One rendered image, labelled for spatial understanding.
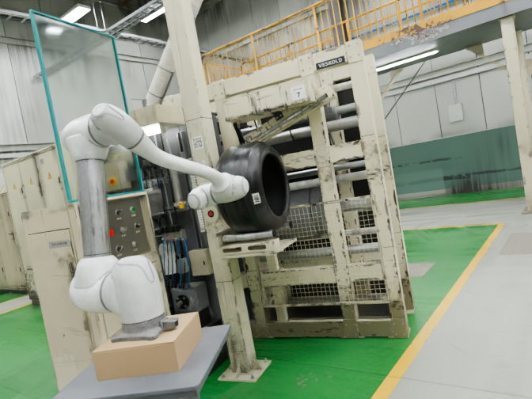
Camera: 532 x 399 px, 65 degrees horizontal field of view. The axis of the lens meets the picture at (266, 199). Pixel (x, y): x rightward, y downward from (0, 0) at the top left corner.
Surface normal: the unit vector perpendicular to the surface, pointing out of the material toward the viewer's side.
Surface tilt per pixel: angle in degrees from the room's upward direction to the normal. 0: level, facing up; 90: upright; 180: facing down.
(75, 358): 90
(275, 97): 90
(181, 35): 90
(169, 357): 90
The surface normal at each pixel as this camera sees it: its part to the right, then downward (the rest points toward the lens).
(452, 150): -0.59, 0.15
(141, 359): -0.11, 0.07
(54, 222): -0.39, 0.12
